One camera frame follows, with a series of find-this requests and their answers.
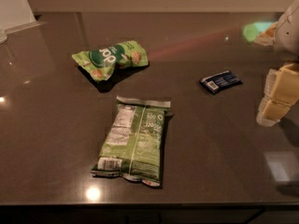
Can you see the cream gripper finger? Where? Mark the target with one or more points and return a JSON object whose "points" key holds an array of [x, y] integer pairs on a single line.
{"points": [[282, 85], [271, 112]]}

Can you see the dark blue rxbar wrapper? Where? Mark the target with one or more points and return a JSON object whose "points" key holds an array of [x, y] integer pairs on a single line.
{"points": [[220, 82]]}

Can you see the green rice chip bag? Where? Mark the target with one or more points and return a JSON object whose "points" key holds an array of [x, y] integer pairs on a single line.
{"points": [[132, 148]]}

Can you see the white object at left edge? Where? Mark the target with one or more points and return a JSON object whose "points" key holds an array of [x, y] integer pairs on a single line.
{"points": [[15, 15]]}

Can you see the green pop snack bag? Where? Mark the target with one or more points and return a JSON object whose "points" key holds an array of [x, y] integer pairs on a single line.
{"points": [[101, 63]]}

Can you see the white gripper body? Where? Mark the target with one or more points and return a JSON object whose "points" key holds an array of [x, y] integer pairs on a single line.
{"points": [[289, 36]]}

